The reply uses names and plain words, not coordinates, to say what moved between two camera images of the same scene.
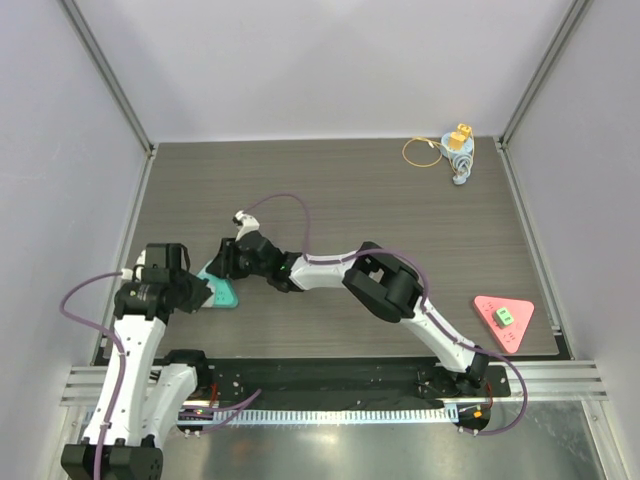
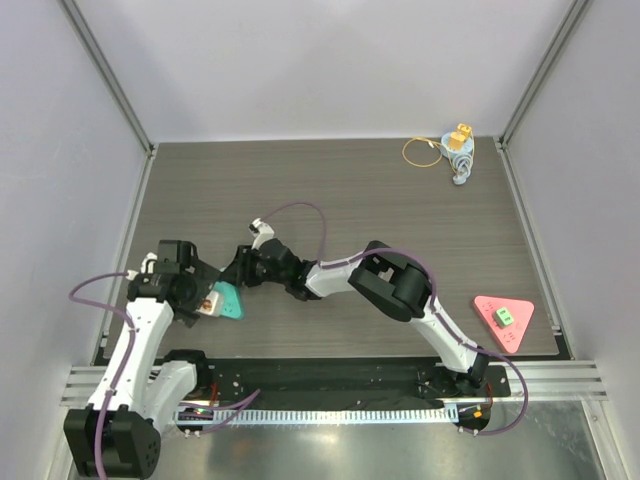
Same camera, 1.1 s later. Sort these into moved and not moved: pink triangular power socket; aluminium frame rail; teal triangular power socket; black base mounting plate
Moved: teal triangular power socket
Not moved: pink triangular power socket; black base mounting plate; aluminium frame rail
